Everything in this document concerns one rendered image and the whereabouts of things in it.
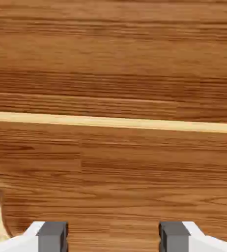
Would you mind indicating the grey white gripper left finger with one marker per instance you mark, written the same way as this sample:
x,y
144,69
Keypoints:
x,y
50,238

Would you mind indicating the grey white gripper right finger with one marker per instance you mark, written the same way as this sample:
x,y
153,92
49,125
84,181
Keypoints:
x,y
174,238

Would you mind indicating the brown wooden cabinet door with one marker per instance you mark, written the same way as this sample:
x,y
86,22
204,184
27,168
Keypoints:
x,y
113,177
113,59

